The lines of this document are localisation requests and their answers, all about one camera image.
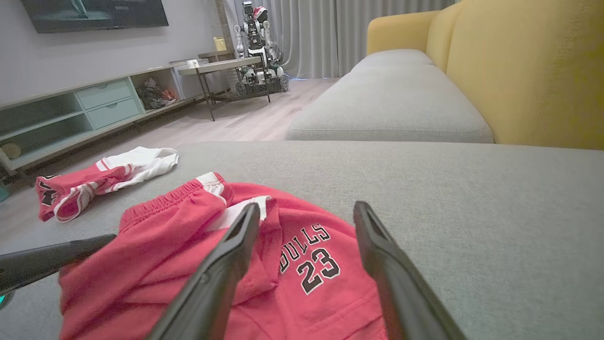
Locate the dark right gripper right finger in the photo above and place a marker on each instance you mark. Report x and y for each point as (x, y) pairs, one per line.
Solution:
(406, 302)

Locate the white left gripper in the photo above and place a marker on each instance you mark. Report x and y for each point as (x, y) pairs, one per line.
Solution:
(4, 300)

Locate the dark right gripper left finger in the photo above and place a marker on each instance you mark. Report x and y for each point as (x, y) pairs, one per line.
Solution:
(207, 297)

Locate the red Bulls 23 shorts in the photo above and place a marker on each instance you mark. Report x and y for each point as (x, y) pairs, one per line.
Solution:
(155, 264)

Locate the red jersey with white sleeves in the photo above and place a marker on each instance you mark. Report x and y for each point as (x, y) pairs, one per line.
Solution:
(75, 189)

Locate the teal object on floor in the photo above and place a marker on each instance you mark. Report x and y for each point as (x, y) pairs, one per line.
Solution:
(4, 192)

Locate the round wooden disc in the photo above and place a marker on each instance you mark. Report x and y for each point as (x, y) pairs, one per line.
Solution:
(11, 151)

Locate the large grey sofa ottoman cushion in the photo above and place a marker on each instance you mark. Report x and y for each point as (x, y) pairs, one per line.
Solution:
(495, 226)

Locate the long pale green TV cabinet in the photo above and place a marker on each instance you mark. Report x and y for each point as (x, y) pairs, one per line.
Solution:
(47, 127)

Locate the pale green cabinet drawer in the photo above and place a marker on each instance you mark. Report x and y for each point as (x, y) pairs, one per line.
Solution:
(113, 113)
(104, 93)

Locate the grey sofa seat cushion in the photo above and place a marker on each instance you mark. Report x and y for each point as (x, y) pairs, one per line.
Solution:
(391, 104)

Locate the tangled clutter in cabinet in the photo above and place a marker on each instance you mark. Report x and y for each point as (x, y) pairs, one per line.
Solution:
(153, 94)

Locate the grey side table black legs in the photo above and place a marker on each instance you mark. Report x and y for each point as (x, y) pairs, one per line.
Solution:
(222, 66)

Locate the wheeled robot with red hat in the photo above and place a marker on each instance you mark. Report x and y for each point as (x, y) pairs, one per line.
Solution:
(259, 52)

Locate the yellow container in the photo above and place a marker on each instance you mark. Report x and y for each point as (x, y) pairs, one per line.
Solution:
(220, 44)

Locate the wall-mounted black television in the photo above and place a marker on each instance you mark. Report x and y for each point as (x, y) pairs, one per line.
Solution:
(94, 14)

